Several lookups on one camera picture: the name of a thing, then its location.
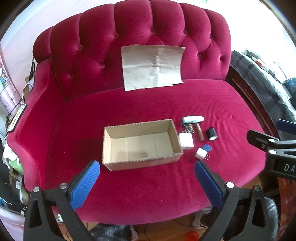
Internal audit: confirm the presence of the cartoon print curtain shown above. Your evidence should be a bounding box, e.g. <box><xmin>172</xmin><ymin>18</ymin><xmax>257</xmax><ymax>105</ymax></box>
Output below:
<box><xmin>1</xmin><ymin>48</ymin><xmax>21</xmax><ymax>114</ymax></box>

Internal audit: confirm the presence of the small white plug adapter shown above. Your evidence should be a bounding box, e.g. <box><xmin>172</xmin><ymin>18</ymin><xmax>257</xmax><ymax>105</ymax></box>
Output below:
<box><xmin>195</xmin><ymin>148</ymin><xmax>209</xmax><ymax>160</ymax></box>

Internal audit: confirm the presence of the crumpled brown paper sheet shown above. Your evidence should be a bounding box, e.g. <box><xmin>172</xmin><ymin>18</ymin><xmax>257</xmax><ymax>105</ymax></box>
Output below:
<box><xmin>121</xmin><ymin>45</ymin><xmax>186</xmax><ymax>91</ymax></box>

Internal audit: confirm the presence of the brown lipstick tube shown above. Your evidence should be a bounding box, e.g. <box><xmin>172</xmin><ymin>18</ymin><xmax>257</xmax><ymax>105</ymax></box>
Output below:
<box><xmin>195</xmin><ymin>123</ymin><xmax>205</xmax><ymax>142</ymax></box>

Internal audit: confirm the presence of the metal keychain bunch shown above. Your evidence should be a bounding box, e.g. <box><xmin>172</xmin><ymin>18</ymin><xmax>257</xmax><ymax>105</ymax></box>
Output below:
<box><xmin>181</xmin><ymin>123</ymin><xmax>195</xmax><ymax>133</ymax></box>

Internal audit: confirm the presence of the white light-blue tube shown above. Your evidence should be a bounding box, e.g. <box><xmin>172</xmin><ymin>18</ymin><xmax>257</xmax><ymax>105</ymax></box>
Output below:
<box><xmin>182</xmin><ymin>115</ymin><xmax>204</xmax><ymax>124</ymax></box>

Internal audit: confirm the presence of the blue key fob tag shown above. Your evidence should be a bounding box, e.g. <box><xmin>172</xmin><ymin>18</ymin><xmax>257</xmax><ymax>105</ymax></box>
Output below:
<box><xmin>202</xmin><ymin>145</ymin><xmax>212</xmax><ymax>152</ymax></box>

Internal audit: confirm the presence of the red velvet tufted sofa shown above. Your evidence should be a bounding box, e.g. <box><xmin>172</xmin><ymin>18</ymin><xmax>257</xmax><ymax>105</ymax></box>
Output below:
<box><xmin>6</xmin><ymin>0</ymin><xmax>267</xmax><ymax>225</ymax></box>

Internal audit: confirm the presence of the open cardboard box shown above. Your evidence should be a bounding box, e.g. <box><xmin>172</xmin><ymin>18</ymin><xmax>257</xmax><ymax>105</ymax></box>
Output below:
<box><xmin>102</xmin><ymin>119</ymin><xmax>183</xmax><ymax>171</ymax></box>

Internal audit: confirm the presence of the black round tape roll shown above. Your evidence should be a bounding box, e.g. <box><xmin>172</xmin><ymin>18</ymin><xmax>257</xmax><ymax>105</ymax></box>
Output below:
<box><xmin>206</xmin><ymin>127</ymin><xmax>218</xmax><ymax>141</ymax></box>

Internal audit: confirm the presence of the dark plaid blanket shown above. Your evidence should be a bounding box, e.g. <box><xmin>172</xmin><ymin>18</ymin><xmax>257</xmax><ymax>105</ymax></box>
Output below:
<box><xmin>230</xmin><ymin>51</ymin><xmax>295</xmax><ymax>123</ymax></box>

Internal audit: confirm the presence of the large white charger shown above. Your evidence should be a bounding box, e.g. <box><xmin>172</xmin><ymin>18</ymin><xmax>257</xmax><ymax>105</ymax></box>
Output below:
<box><xmin>179</xmin><ymin>132</ymin><xmax>194</xmax><ymax>150</ymax></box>

